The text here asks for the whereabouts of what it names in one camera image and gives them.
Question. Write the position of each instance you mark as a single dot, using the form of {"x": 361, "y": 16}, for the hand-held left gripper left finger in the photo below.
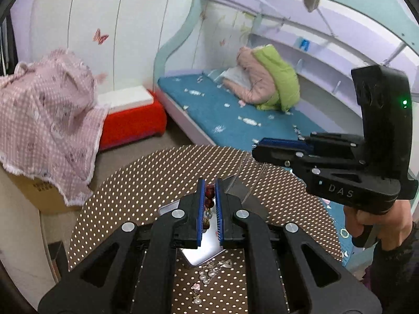
{"x": 201, "y": 212}

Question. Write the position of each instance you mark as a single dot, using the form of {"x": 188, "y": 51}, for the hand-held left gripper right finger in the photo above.
{"x": 220, "y": 212}

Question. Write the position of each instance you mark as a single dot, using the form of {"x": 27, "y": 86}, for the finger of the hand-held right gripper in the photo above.
{"x": 278, "y": 157}
{"x": 284, "y": 142}

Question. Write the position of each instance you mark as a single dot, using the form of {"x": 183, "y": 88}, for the silver metal tin box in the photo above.
{"x": 199, "y": 255}

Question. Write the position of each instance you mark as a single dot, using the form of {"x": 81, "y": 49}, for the pile of small jewelry pieces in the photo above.
{"x": 205, "y": 276}

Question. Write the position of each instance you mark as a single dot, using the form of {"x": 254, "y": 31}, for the person's right forearm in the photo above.
{"x": 399, "y": 271}

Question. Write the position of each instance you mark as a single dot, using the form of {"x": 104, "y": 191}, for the person's right hand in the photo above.
{"x": 396, "y": 222}

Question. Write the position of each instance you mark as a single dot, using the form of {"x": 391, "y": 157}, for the green padded jacket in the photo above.
{"x": 281, "y": 78}

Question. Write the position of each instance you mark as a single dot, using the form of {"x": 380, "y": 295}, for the pink padded jacket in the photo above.
{"x": 255, "y": 78}

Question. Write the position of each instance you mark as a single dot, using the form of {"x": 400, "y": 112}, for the brown polka dot round table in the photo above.
{"x": 131, "y": 186}

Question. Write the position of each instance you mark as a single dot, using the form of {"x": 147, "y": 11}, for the blue patterned bed mattress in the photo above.
{"x": 212, "y": 104}

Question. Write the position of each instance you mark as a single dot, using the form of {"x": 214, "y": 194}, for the white plastic bag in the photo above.
{"x": 234, "y": 75}

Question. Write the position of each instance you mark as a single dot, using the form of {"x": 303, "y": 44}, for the small blue box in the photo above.
{"x": 304, "y": 44}

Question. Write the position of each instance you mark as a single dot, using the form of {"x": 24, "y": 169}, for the red storage box white lid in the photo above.
{"x": 131, "y": 124}

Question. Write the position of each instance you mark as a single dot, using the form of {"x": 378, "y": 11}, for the beige hanging ornament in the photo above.
{"x": 310, "y": 1}

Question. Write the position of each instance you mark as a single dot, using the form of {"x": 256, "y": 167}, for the cardboard box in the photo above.
{"x": 36, "y": 196}

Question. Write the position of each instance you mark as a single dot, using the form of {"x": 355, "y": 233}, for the pink dotted cloth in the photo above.
{"x": 49, "y": 121}

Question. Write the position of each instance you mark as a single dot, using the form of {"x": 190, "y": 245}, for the white low cabinet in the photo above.
{"x": 19, "y": 235}

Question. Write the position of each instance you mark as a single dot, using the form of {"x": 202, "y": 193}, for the white wardrobe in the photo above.
{"x": 131, "y": 39}

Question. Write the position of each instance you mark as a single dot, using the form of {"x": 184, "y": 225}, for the pink butterfly sticker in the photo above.
{"x": 100, "y": 36}

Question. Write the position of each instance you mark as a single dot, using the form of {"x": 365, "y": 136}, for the white wall shelf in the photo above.
{"x": 327, "y": 68}

